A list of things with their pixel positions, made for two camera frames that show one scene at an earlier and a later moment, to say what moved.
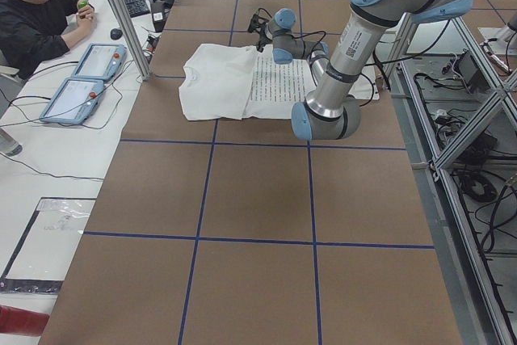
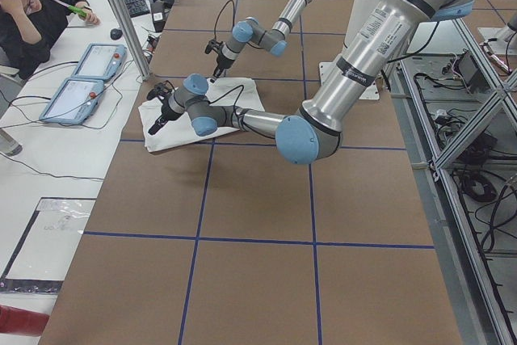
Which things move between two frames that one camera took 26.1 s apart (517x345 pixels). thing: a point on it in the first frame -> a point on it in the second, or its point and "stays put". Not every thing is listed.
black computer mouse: (115, 34) stays put
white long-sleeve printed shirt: (229, 81) -> (239, 92)
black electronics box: (472, 74) stays put
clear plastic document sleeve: (41, 257) stays put
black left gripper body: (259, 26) -> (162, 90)
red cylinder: (18, 321) stays put
